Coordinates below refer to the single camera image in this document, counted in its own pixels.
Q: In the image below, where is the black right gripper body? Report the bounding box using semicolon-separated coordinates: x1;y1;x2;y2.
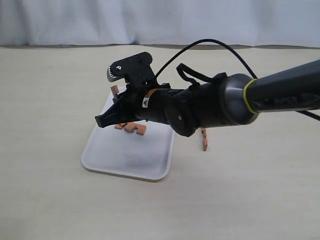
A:
118;83;172;125

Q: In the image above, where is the notched wooden piece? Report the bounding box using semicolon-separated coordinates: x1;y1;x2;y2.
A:
201;127;208;152
124;122;147;136
115;123;128;130
110;85;120;99

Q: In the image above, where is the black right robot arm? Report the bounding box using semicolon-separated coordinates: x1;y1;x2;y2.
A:
95;60;320;137

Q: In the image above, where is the white plastic tray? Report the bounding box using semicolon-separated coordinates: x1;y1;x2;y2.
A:
80;86;176;183

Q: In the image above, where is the white backdrop cloth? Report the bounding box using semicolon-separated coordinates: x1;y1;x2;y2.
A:
0;0;320;48

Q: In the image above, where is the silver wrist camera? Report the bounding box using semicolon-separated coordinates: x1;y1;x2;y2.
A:
106;66;121;83

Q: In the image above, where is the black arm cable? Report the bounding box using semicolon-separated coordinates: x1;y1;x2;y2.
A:
154;38;259;81

